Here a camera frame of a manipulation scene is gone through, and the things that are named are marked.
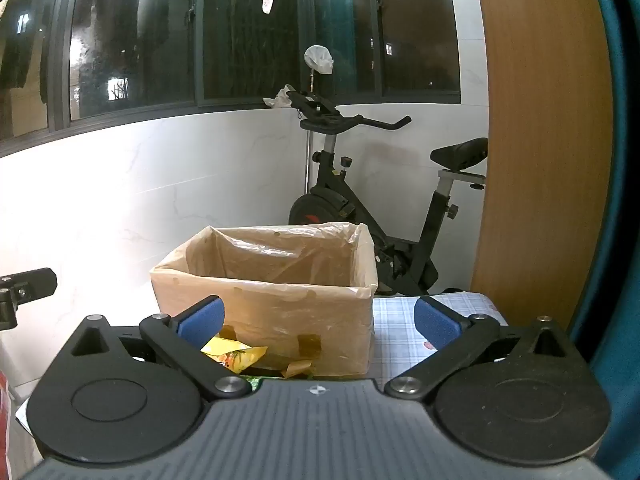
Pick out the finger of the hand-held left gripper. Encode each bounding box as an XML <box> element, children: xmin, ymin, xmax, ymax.
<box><xmin>0</xmin><ymin>268</ymin><xmax>57</xmax><ymax>331</ymax></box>

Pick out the thin metal pole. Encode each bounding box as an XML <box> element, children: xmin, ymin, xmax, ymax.
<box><xmin>303</xmin><ymin>72</ymin><xmax>317</xmax><ymax>196</ymax></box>

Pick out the checked tablecloth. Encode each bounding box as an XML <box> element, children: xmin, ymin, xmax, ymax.
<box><xmin>370</xmin><ymin>291</ymin><xmax>507</xmax><ymax>382</ymax></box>

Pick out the plastic-lined cardboard box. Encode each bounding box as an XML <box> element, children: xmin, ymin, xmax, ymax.
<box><xmin>150</xmin><ymin>221</ymin><xmax>379</xmax><ymax>380</ymax></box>

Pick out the crumpled white plastic bag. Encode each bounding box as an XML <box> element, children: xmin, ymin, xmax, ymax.
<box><xmin>263</xmin><ymin>84</ymin><xmax>297</xmax><ymax>109</ymax></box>

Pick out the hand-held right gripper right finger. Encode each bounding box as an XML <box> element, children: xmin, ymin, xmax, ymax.
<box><xmin>384</xmin><ymin>295</ymin><xmax>590</xmax><ymax>402</ymax></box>

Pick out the black exercise bike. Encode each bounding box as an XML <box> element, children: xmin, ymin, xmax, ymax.
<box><xmin>287</xmin><ymin>91</ymin><xmax>488</xmax><ymax>297</ymax></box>

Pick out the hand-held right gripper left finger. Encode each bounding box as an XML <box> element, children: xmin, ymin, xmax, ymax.
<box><xmin>60</xmin><ymin>295</ymin><xmax>253</xmax><ymax>402</ymax></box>

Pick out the yellow snack bag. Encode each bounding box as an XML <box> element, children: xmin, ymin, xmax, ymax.
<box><xmin>200</xmin><ymin>336</ymin><xmax>271</xmax><ymax>376</ymax></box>

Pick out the white plastic bag on pole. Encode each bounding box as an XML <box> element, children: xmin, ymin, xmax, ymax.
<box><xmin>304</xmin><ymin>45</ymin><xmax>335</xmax><ymax>76</ymax></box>

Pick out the red printed cloth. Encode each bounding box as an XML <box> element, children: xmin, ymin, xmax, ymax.
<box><xmin>0</xmin><ymin>372</ymin><xmax>17</xmax><ymax>461</ymax></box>

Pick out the dark framed window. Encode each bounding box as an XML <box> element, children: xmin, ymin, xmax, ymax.
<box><xmin>0</xmin><ymin>0</ymin><xmax>462</xmax><ymax>146</ymax></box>

